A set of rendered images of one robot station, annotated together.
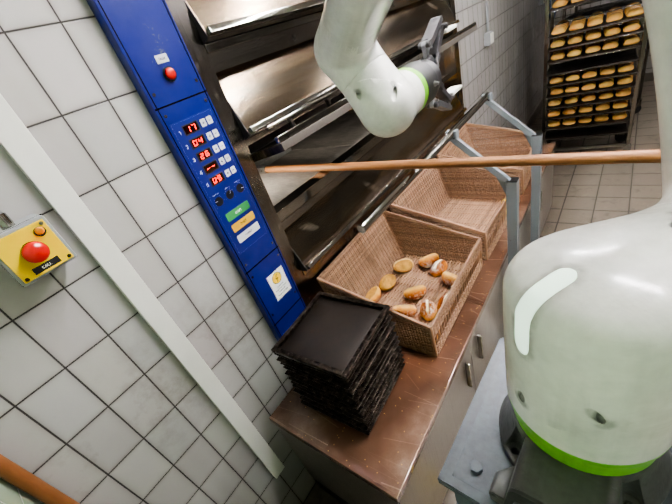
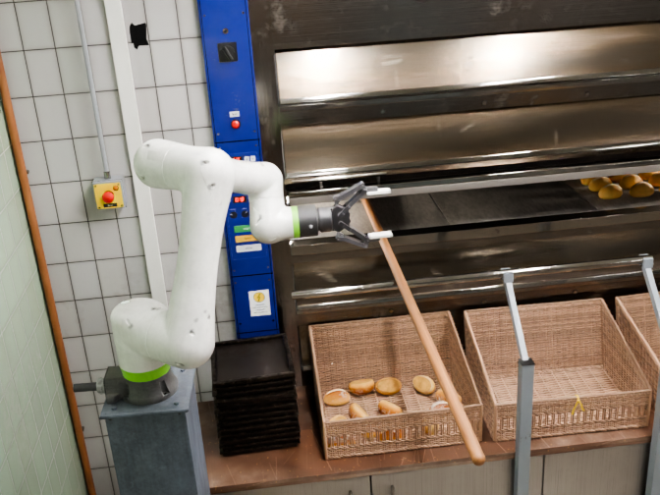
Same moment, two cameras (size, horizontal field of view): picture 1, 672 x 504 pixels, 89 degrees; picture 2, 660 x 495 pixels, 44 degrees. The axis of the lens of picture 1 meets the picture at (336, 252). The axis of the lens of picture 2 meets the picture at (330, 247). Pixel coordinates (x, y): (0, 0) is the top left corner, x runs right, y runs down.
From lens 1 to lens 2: 206 cm
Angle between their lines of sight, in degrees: 36
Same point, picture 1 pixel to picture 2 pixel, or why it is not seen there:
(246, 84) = (309, 137)
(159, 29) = (242, 96)
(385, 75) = (259, 209)
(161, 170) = not seen: hidden behind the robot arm
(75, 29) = (192, 88)
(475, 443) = not seen: hidden behind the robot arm
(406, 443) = (231, 477)
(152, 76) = (222, 123)
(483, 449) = not seen: hidden behind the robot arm
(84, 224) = (141, 191)
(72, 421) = (82, 291)
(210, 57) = (280, 115)
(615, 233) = (146, 302)
